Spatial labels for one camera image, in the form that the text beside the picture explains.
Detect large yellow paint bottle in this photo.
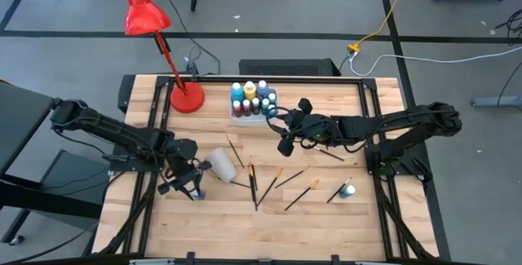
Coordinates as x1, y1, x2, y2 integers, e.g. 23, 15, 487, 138
243, 80, 258, 101

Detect red desk lamp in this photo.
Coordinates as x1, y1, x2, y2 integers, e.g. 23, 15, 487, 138
121, 0, 206, 115

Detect black computer case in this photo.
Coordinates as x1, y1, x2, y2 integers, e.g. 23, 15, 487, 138
238, 58, 343, 77

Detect black side desk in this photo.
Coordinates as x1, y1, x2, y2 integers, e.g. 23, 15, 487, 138
0, 79, 111, 246

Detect black aluminium table frame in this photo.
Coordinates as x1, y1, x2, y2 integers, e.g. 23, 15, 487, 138
91, 75, 441, 265

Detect white plastic bin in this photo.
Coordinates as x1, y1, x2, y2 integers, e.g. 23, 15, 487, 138
228, 86, 281, 126

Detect black cable bundle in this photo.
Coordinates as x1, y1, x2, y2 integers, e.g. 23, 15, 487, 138
494, 9, 522, 46

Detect large turquoise paint bottle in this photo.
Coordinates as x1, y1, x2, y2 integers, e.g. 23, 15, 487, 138
230, 82, 245, 103

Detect large purple paint bottle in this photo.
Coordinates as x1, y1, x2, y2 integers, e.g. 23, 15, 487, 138
256, 79, 270, 99

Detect white floor cable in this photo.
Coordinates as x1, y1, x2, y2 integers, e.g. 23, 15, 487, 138
348, 46, 522, 77

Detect beige plastic cup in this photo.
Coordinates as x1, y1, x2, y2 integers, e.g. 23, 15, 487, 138
206, 147, 238, 184

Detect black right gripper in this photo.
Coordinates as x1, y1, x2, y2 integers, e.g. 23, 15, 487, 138
276, 98, 340, 158

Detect grey desk foot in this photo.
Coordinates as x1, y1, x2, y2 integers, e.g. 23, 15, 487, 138
471, 95, 522, 109

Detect black paintbrush silver ferrule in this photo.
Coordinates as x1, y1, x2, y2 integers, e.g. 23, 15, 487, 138
314, 147, 346, 162

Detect yellow extension cable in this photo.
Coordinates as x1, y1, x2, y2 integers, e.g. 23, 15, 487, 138
347, 0, 419, 53

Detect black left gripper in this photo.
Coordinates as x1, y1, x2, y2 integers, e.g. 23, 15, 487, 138
157, 152, 213, 201

